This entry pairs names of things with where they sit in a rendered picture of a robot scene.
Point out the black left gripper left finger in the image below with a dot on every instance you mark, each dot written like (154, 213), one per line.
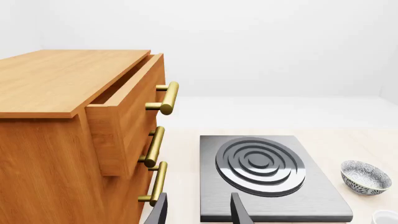
(158, 212)

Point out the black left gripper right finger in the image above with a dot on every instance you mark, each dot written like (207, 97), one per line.
(239, 212)

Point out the flat black stove plate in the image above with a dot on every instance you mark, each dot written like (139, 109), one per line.
(264, 172)

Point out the patterned black white bowl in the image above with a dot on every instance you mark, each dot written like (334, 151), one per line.
(365, 178)

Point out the open wooden drawer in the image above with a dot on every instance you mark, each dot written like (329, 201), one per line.
(124, 121)

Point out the wooden cabinet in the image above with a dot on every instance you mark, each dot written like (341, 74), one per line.
(46, 140)

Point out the white ramekin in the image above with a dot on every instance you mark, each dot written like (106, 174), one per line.
(385, 217)

